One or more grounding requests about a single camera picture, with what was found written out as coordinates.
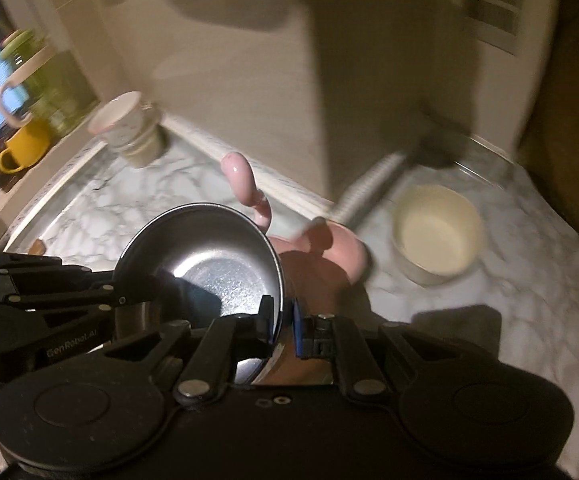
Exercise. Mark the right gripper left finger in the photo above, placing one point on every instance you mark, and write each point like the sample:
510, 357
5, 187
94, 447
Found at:
228, 340

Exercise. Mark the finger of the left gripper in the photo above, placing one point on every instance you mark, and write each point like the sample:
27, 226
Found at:
58, 295
29, 267

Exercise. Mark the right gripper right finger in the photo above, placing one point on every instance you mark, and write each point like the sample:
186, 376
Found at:
334, 338

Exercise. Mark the pink bear-shaped plate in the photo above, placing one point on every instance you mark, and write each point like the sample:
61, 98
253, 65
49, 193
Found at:
320, 264

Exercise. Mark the pink steel-lined handled bowl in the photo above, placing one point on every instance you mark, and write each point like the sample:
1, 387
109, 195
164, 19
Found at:
199, 261

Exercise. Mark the cream round bowl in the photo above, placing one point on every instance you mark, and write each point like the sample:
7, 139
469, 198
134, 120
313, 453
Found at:
438, 234

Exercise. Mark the brown soap bar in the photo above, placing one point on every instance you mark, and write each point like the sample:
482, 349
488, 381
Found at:
37, 248

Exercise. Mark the yellow mug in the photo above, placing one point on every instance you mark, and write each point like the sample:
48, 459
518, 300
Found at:
25, 148

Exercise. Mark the beige ribbed cup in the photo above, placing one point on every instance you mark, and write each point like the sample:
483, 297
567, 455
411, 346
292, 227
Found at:
148, 146

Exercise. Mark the white floral ceramic bowl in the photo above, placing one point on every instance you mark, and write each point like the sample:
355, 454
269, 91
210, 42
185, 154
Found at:
121, 120

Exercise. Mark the green glass pitcher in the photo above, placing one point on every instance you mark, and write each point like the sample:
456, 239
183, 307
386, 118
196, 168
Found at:
44, 84

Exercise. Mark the white ventilation grille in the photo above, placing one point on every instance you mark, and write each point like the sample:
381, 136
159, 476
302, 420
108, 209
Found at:
494, 0

